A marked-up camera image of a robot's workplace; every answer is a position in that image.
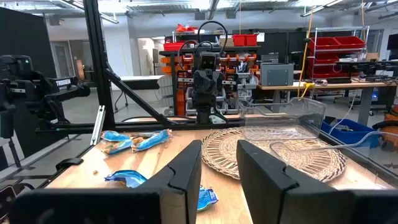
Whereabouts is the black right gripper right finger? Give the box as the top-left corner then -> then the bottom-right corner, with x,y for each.
236,139 -> 398,224

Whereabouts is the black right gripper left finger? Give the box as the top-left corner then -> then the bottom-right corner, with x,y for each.
9,139 -> 202,224

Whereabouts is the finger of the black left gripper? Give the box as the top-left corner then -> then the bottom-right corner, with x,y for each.
191,82 -> 208,108
207,81 -> 224,108

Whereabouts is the black rack with orange drawers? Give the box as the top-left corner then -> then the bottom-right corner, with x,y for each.
159,45 -> 261,116

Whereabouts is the brown cardboard box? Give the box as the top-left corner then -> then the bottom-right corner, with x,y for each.
218,34 -> 234,48

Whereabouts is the red storage bin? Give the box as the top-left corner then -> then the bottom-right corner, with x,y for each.
334,35 -> 367,50
245,34 -> 259,47
308,37 -> 341,52
308,53 -> 340,65
163,42 -> 187,52
307,65 -> 354,79
232,34 -> 247,47

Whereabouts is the black plastic clamp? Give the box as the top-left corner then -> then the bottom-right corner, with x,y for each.
55,157 -> 85,172

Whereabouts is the round woven straw placemat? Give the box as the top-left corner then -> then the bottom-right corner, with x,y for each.
201,126 -> 346,184

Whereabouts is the white folding table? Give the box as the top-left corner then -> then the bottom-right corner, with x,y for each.
113,74 -> 166,113

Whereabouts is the gray metal box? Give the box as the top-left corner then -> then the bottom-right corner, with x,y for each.
259,62 -> 295,87

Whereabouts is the silver aluminium profile bar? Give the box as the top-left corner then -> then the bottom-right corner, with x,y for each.
90,105 -> 106,147

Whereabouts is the blue plastic crate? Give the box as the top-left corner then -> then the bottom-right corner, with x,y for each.
320,118 -> 382,149

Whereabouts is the wooden workbench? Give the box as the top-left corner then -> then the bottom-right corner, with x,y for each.
256,80 -> 398,127

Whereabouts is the orange black shop vacuum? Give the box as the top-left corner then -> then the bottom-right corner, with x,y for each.
371,105 -> 398,154

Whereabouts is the black partition panel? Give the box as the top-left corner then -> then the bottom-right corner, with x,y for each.
0,6 -> 58,158

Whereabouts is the hanging yellow cable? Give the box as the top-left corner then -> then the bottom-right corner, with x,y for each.
296,6 -> 315,101

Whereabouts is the white cable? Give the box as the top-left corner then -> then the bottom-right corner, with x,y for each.
328,90 -> 358,136

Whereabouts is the chrome wire shelf rack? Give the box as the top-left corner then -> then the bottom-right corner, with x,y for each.
306,26 -> 371,80

